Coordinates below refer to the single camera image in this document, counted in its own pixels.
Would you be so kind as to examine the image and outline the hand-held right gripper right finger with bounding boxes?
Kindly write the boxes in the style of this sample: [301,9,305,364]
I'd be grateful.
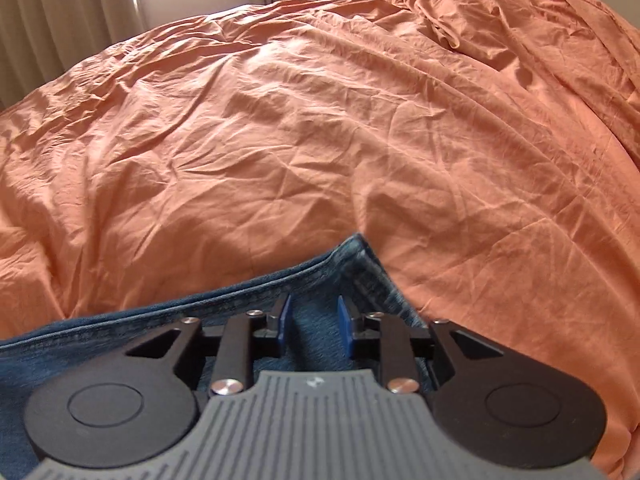
[338,295,507,396]

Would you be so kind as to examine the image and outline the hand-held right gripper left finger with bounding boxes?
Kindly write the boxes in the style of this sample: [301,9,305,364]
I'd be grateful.
[125,294,293,400]

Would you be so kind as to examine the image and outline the blue denim pants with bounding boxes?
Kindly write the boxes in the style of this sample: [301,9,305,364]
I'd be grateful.
[0,232,432,480]

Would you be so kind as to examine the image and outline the wide beige curtain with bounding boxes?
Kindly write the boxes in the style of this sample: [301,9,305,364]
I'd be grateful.
[0,0,146,111]

